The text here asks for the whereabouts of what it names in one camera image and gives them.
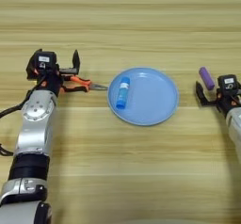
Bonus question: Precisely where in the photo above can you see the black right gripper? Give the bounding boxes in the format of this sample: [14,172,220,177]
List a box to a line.
[195,80,241,117]

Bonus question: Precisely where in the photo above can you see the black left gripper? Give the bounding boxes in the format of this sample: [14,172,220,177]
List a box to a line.
[25,48,82,98]

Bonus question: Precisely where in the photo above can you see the purple cylinder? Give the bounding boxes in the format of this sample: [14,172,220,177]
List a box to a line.
[198,66,217,91]

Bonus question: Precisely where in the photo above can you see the light blue round plate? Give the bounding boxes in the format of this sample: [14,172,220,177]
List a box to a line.
[107,67,181,127]

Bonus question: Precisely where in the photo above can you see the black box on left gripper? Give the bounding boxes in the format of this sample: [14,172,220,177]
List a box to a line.
[32,51,58,72]

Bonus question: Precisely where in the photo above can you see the orange black needle-nose pliers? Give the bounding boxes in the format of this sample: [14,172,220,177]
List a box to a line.
[59,75,110,94]

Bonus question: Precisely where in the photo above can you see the blue glue stick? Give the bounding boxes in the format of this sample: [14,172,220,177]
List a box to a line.
[116,76,131,110]

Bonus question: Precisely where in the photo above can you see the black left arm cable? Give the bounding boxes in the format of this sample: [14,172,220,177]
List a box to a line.
[0,76,46,157]

